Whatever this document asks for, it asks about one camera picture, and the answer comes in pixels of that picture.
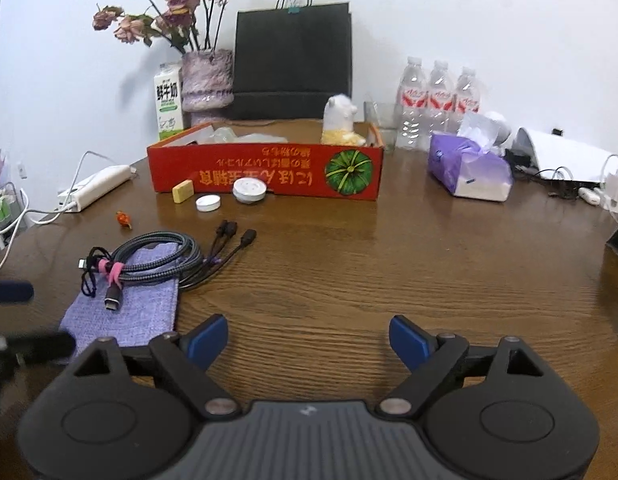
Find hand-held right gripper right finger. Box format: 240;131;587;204
379;315;546;419

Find white and green milk carton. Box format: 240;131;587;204
153;63;185;142

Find curved white paper sheet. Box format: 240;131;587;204
513;127;618;184

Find crumpled translucent white sheet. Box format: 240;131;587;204
457;112;497;156

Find purple knitted vase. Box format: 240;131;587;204
181;49;235;113

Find grey braided cable bundle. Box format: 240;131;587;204
78;231;202;312

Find white power strip cable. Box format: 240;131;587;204
71;150;117;196

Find wooden desktop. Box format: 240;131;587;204
0;120;618;461

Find white charger plug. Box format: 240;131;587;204
600;154;618;217

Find red cardboard box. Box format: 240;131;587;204
147;120;386;202

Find clear glass container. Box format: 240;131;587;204
363;101;401;137

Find purple tissue pack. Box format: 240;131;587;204
427;131;514;203

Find white and tan plush toy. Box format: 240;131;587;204
320;94;368;147

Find purple woven cloth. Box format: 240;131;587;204
59;244;180;361

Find white power strip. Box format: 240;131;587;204
55;164;136;213

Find black device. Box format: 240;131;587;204
506;149;537;173

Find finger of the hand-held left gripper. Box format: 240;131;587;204
0;329;78;367
0;281;36;306

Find beige eraser block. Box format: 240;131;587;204
172;179;195;205

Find clear water bottle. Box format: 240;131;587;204
454;66;483;117
427;60;458;135
395;56;430;150

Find clear organizer with supplies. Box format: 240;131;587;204
0;142;30;261

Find white round puck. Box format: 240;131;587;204
232;178;268;205

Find white round device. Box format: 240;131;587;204
481;111;513;150

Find white charging cable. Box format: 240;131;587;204
0;195;70;277

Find black paper bag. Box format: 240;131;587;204
228;0;354;122

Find dried pink flowers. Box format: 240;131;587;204
92;0;236;55

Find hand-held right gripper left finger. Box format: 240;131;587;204
71;314;238;419

